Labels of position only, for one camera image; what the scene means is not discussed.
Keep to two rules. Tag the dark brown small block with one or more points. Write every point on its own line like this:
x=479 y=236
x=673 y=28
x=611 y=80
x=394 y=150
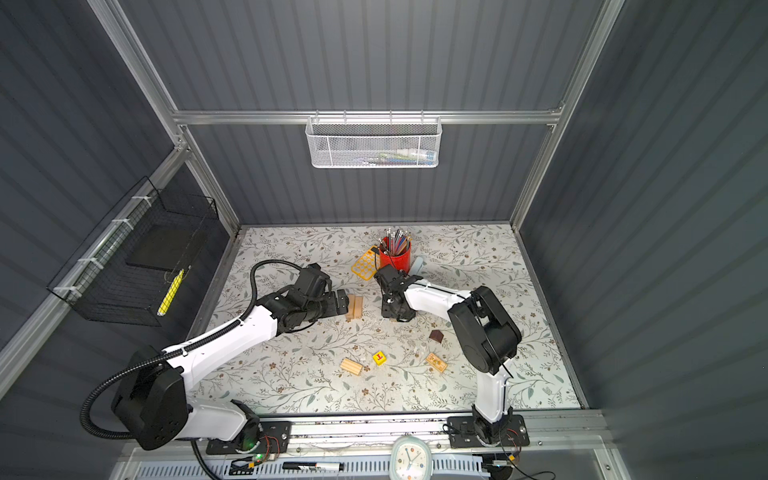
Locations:
x=437 y=336

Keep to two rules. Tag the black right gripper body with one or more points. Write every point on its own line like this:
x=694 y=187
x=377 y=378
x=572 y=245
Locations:
x=389 y=310

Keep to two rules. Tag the yellow calculator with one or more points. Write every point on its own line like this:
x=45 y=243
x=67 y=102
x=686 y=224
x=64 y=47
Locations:
x=366 y=266

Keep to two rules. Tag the ridged wooden block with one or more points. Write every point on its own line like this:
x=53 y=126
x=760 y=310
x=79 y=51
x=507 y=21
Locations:
x=351 y=367

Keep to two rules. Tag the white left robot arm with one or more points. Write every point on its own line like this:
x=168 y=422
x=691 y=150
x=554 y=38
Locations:
x=155 y=402

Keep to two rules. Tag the black marker pen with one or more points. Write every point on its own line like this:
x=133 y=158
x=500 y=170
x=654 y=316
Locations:
x=313 y=466

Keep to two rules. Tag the bundle of pens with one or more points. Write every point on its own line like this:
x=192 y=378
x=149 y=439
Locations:
x=395 y=242

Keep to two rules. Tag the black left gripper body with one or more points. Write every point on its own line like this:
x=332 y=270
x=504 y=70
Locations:
x=327 y=307

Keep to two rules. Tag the white wire basket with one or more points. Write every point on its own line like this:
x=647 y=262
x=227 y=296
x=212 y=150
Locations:
x=383 y=145

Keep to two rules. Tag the black wire basket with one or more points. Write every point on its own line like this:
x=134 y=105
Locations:
x=134 y=269

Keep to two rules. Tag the yellow letter cube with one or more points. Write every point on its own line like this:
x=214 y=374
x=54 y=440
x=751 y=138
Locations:
x=379 y=358

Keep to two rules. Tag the yellow highlighter pen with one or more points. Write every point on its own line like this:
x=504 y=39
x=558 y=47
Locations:
x=168 y=298

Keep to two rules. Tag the white analog clock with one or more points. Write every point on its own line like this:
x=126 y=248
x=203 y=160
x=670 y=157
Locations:
x=411 y=459

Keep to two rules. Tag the long wooden block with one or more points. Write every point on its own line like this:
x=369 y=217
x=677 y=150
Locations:
x=351 y=307

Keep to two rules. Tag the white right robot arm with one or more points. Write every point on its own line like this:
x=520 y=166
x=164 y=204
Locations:
x=485 y=331

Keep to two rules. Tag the printed wooden block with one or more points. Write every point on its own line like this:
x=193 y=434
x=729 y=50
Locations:
x=436 y=362

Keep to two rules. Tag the grey flat eraser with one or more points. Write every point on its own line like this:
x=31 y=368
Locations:
x=417 y=266

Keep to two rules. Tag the red pen cup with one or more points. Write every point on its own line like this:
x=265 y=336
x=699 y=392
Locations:
x=400 y=263

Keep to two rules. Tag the plain wooden block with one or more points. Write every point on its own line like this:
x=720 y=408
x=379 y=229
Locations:
x=360 y=307

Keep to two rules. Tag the black foam pad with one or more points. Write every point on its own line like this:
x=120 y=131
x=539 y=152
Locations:
x=166 y=248

